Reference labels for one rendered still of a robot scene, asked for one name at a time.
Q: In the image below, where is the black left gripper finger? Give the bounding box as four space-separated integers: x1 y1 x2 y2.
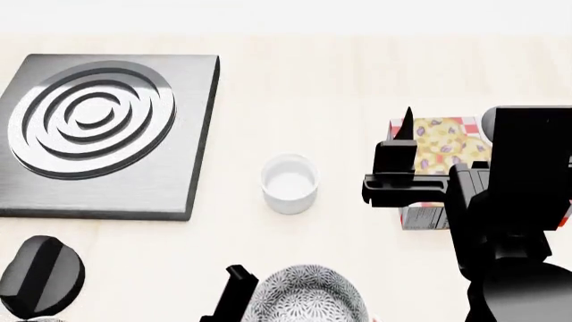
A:
213 263 261 322

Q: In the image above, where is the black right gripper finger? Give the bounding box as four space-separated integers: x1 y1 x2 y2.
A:
374 106 419 180

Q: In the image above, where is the black white patterned bowl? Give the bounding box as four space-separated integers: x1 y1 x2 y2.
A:
248 263 373 322

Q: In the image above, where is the grey square stove plate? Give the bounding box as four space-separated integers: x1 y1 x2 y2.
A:
0 53 223 223

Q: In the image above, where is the black round stove knob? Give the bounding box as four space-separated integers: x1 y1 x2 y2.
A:
0 234 87 317

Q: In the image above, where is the silver ringed stove burner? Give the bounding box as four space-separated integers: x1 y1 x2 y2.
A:
7 59 178 180

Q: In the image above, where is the red checkered cookie box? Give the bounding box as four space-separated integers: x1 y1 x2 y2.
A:
386 115 572 232

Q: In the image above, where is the white ceramic ramekin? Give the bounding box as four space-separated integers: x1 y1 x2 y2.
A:
260 153 322 216

